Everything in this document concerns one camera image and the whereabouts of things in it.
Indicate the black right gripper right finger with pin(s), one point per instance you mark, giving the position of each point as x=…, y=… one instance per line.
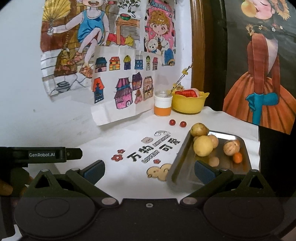
x=238, y=206

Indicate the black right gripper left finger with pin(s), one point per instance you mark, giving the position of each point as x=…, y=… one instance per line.
x=62, y=205

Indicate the striped pepino melon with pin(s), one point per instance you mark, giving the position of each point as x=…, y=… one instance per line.
x=231, y=147

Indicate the small red tomato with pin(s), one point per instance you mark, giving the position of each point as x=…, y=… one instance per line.
x=183, y=124
x=172, y=122

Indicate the small orange kumquat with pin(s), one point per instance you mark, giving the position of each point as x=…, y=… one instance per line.
x=237, y=158

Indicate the small tan round fruit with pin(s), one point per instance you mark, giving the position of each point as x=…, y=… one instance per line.
x=214, y=161

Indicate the metal tray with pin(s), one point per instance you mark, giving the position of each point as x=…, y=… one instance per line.
x=182, y=178

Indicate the brown spotted potato fruit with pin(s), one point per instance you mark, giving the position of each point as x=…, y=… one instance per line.
x=214, y=140

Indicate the yellow lemon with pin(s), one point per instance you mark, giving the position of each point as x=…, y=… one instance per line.
x=203, y=146

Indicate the yellow-green pear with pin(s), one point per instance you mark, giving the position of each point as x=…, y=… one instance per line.
x=198, y=130

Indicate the white printed table cloth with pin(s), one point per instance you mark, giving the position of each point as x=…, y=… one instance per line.
x=137, y=160

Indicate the yellow plastic bowl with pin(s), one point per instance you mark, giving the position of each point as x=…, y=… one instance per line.
x=188, y=104

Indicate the red ridged plastic tray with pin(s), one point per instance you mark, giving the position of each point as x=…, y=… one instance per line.
x=188, y=92

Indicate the white orange glass jar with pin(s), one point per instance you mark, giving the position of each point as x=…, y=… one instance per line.
x=162, y=103

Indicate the houses drawing paper sheet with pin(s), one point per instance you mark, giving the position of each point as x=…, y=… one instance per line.
x=123, y=83

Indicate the yellow flower twig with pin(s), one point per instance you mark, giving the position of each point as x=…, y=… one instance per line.
x=178, y=85

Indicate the boy with fan drawing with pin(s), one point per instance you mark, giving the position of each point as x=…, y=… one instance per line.
x=70, y=33

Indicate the girl orange dress painting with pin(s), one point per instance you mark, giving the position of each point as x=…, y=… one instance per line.
x=260, y=79

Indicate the curly hair child drawing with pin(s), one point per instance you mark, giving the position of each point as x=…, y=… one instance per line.
x=159, y=30

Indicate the brown wooden frame post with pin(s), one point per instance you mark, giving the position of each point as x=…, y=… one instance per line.
x=198, y=44

